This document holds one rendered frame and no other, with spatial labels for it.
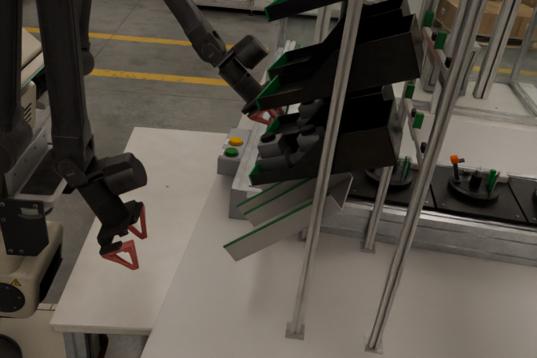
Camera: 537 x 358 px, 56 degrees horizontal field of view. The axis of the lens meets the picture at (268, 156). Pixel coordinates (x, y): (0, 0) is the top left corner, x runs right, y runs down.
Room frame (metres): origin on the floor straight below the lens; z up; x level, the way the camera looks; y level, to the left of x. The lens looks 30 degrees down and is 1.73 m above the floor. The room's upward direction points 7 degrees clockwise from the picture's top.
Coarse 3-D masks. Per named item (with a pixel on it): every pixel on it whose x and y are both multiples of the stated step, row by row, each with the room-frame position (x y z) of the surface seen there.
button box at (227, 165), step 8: (232, 128) 1.48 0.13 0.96; (232, 136) 1.43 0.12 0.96; (240, 136) 1.43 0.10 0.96; (248, 136) 1.44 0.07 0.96; (224, 144) 1.37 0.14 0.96; (224, 152) 1.32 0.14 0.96; (240, 152) 1.33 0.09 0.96; (224, 160) 1.28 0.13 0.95; (232, 160) 1.28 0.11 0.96; (240, 160) 1.28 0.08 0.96; (224, 168) 1.28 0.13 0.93; (232, 168) 1.28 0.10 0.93; (232, 176) 1.28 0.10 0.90
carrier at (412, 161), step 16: (400, 160) 1.38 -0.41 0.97; (416, 160) 1.35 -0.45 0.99; (352, 176) 1.25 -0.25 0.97; (368, 176) 1.23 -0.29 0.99; (400, 176) 1.25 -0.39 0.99; (416, 176) 1.29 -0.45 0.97; (352, 192) 1.17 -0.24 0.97; (368, 192) 1.17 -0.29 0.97; (400, 192) 1.19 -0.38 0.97; (432, 208) 1.14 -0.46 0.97
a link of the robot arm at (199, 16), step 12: (168, 0) 1.20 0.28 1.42; (180, 0) 1.20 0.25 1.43; (192, 0) 1.22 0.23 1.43; (180, 12) 1.19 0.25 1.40; (192, 12) 1.19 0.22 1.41; (180, 24) 1.19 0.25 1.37; (192, 24) 1.18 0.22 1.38; (204, 24) 1.18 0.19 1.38; (192, 36) 1.17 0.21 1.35; (204, 36) 1.17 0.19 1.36; (216, 36) 1.22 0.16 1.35; (204, 60) 1.16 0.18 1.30
